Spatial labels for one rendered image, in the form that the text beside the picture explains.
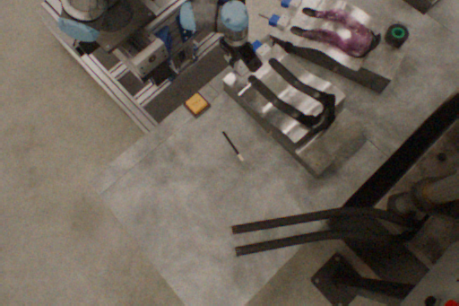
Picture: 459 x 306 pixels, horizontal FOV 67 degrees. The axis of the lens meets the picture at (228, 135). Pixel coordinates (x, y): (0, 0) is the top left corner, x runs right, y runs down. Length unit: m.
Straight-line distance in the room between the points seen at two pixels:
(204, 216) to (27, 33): 2.15
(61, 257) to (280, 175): 1.46
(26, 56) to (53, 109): 0.50
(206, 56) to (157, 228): 1.23
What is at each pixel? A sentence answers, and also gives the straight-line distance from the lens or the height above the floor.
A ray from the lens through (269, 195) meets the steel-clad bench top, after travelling 1.28.
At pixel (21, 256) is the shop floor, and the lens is 2.43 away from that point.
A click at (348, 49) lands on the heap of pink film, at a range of 1.45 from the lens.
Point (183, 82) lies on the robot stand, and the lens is 2.14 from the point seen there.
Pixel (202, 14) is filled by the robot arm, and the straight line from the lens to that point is 1.02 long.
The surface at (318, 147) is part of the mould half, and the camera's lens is 1.29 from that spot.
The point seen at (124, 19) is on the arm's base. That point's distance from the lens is 1.34.
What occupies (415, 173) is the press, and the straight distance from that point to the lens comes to 1.45.
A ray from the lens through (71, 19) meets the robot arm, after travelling 1.14.
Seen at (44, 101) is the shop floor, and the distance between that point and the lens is 2.65.
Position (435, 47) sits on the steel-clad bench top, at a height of 0.80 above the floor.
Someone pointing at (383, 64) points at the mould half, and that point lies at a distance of 1.44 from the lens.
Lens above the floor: 2.06
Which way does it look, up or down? 70 degrees down
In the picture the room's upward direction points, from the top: 8 degrees counter-clockwise
